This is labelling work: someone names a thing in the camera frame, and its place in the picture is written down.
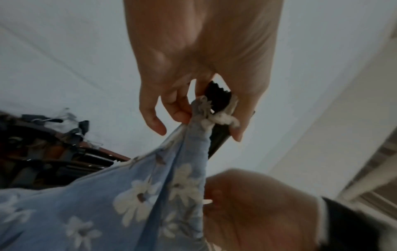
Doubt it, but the person's right hand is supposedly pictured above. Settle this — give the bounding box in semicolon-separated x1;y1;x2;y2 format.
202;168;324;251

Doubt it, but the person's left hand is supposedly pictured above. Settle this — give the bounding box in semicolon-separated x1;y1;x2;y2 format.
123;0;285;143

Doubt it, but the black bracket arm with knob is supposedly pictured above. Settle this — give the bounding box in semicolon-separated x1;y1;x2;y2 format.
203;80;258;159

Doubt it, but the blue fabric bag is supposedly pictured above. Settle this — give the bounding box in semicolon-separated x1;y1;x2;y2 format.
0;95;242;251

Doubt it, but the pile of black tripods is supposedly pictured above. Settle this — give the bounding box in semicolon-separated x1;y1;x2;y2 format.
0;112;132;191

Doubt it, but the black right wrist strap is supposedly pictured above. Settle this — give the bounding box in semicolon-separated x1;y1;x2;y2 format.
314;195;397;251

